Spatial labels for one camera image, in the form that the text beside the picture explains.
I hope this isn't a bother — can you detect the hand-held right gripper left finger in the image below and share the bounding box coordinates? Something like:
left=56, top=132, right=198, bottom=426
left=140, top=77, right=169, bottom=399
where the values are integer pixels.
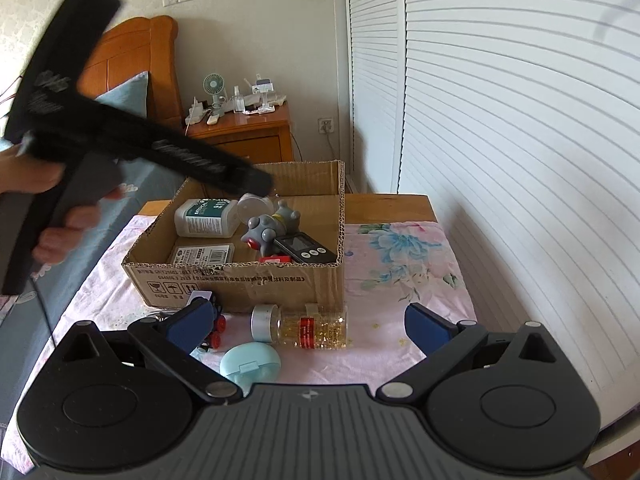
left=32, top=297, right=240, bottom=404

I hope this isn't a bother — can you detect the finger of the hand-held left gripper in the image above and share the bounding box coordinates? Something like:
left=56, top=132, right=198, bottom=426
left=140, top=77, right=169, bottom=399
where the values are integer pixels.
left=220, top=157, right=275, bottom=196

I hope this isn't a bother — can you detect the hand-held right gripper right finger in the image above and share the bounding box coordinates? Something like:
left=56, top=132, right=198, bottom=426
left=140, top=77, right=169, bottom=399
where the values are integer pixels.
left=376, top=302, right=585, bottom=407

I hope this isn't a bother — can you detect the black toy train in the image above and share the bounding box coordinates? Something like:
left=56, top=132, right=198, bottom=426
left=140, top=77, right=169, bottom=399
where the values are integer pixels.
left=187, top=291, right=228, bottom=356

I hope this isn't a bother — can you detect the grey rubber toy figure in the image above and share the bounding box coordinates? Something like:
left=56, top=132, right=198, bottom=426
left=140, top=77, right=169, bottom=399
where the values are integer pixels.
left=241, top=199, right=301, bottom=252

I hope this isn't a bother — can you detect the brown cardboard box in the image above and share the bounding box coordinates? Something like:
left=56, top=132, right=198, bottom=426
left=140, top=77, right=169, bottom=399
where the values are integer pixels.
left=122, top=160, right=347, bottom=313

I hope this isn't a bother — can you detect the green label cotton swab box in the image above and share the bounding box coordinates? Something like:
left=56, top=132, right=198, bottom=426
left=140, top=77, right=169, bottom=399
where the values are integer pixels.
left=174, top=198, right=241, bottom=238

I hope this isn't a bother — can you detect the black digital scale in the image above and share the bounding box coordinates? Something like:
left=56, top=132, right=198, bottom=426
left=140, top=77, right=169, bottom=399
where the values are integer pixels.
left=272, top=234, right=341, bottom=264

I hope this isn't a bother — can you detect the person's left hand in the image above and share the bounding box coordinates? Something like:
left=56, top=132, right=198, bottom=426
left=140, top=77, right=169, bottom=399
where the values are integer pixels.
left=0, top=146, right=123, bottom=265

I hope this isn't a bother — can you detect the wooden nightstand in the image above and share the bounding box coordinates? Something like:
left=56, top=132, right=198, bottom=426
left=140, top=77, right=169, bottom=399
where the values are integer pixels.
left=187, top=102, right=296, bottom=163

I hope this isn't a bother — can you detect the blue pillow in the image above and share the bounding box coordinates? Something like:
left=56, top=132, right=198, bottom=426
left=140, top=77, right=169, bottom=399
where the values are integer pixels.
left=95, top=71, right=151, bottom=121

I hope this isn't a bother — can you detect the pink floral table cloth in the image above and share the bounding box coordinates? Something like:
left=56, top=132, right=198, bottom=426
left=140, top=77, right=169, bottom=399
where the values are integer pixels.
left=50, top=212, right=476, bottom=396

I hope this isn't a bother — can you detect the mint green round case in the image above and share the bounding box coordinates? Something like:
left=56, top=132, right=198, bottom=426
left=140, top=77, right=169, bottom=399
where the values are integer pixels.
left=220, top=341, right=282, bottom=396

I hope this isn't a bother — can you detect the white phone stand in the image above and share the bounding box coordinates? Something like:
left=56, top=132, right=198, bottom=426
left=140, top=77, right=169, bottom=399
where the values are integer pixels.
left=252, top=75, right=281, bottom=111

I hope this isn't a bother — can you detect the wooden bed headboard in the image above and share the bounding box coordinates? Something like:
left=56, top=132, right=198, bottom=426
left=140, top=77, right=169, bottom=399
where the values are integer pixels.
left=80, top=16, right=181, bottom=128

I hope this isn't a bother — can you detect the small green desk fan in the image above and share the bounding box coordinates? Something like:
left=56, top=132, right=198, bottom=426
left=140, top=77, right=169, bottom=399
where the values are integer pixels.
left=202, top=74, right=226, bottom=106

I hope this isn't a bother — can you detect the clear bottle of yellow capsules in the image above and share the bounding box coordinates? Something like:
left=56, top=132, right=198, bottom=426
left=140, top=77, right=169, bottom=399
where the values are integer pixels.
left=250, top=302, right=351, bottom=348

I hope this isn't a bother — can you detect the blue bed sheet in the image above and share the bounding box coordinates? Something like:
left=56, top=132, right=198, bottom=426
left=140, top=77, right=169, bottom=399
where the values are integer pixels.
left=0, top=162, right=181, bottom=441

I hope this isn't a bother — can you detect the narrow white louvred wardrobe door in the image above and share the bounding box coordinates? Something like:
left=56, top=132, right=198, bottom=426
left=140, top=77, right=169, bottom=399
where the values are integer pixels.
left=345, top=0, right=406, bottom=196

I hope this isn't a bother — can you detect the wide white louvred wardrobe door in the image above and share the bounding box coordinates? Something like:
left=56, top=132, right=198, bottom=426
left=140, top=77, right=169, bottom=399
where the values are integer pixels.
left=397, top=0, right=640, bottom=411

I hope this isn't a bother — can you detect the brown wooden furniture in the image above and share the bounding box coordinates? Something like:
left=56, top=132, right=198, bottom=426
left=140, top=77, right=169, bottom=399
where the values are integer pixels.
left=585, top=410, right=640, bottom=480

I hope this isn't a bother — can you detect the black cable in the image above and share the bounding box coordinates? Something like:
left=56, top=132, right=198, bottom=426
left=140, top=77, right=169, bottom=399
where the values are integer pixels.
left=29, top=277, right=55, bottom=348

